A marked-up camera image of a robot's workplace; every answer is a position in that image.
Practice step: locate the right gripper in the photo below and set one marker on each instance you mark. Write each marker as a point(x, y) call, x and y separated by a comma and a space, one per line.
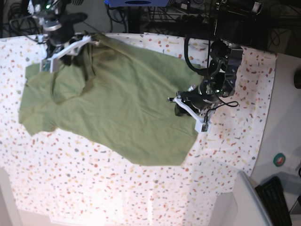
point(59, 34)

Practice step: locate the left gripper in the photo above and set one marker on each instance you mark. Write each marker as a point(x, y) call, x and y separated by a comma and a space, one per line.
point(198, 102)

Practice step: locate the green t-shirt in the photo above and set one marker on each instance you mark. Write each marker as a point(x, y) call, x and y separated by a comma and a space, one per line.
point(115, 94)

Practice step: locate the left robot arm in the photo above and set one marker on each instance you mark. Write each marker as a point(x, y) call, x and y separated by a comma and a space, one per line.
point(232, 27)

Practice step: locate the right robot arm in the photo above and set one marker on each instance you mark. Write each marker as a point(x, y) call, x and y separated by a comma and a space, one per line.
point(48, 10)

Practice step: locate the blue box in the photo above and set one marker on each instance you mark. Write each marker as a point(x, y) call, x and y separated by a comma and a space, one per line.
point(139, 3)

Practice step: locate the green tape roll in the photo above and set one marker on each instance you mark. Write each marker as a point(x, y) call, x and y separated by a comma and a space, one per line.
point(279, 160)

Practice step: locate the grey plastic bin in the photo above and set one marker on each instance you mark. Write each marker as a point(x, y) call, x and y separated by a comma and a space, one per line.
point(240, 207)

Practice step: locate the terrazzo patterned tablecloth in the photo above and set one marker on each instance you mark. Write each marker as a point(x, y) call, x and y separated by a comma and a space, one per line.
point(78, 182)

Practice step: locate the black keyboard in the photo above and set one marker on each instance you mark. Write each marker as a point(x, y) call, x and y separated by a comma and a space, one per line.
point(272, 196)

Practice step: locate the black object at right edge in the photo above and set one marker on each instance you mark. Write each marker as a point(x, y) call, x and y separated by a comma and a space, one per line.
point(297, 79)

